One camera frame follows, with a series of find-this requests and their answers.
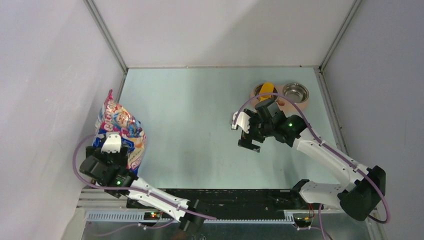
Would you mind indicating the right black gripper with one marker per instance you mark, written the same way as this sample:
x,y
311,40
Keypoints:
x,y
246,139

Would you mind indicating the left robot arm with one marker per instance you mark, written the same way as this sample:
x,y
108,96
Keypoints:
x,y
111,174

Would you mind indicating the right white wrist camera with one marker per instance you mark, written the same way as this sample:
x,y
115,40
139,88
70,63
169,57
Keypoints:
x,y
240,120

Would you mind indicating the electronics board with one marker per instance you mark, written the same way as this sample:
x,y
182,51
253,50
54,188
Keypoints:
x,y
152,216
302,223

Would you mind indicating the right electronics board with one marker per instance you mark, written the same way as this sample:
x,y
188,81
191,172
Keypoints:
x,y
302,223

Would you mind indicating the left steel bowl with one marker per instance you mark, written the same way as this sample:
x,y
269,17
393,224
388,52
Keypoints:
x,y
257,88

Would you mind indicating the colourful pet food bag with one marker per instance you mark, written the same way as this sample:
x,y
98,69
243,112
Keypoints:
x,y
113,117

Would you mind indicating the left electronics board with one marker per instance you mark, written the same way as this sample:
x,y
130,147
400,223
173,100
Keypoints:
x,y
152,216

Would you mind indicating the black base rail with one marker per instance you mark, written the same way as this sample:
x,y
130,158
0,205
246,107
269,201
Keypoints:
x,y
241,204

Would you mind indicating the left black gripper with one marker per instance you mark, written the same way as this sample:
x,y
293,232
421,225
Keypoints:
x,y
121,157

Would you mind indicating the right steel bowl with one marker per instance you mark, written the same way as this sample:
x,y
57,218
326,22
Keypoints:
x,y
295,92

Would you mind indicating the steel bowl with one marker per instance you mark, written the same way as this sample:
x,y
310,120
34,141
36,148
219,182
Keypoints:
x,y
257,88
295,92

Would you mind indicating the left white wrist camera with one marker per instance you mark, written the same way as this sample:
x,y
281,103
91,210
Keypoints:
x,y
112,143

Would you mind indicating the pink double bowl stand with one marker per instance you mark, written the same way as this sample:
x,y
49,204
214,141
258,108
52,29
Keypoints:
x,y
285,104

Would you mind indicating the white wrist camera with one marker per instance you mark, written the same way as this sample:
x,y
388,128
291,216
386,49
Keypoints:
x,y
112,143
240,120

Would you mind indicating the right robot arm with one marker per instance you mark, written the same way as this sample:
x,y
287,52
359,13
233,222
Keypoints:
x,y
359,189

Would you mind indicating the yellow plastic scoop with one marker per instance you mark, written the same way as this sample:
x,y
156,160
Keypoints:
x,y
265,91

